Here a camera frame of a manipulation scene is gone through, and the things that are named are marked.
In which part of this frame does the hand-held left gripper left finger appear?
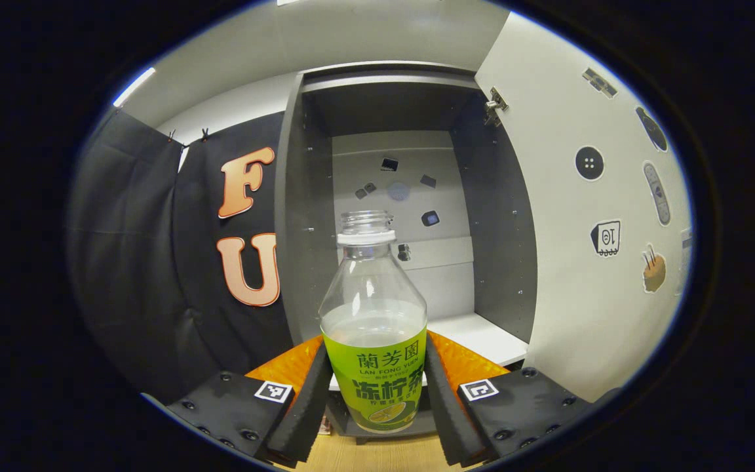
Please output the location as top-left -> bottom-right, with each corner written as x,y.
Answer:
166,334 -> 334,467

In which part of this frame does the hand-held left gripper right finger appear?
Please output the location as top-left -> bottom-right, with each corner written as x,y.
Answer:
425,330 -> 621,467

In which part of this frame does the clear bottle green label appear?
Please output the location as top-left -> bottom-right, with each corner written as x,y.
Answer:
319,210 -> 428,435

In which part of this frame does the grey cabinet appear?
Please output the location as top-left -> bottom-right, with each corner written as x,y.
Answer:
275,61 -> 539,446

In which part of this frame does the white cabinet door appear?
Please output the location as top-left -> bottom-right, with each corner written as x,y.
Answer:
474,11 -> 694,404

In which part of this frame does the metal door hinge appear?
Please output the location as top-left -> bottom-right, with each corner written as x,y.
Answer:
484,87 -> 509,127

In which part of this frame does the black backdrop cloth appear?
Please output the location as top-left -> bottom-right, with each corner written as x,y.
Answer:
66,107 -> 294,404

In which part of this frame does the small ceiling light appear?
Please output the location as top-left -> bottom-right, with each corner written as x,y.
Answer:
113,68 -> 156,108

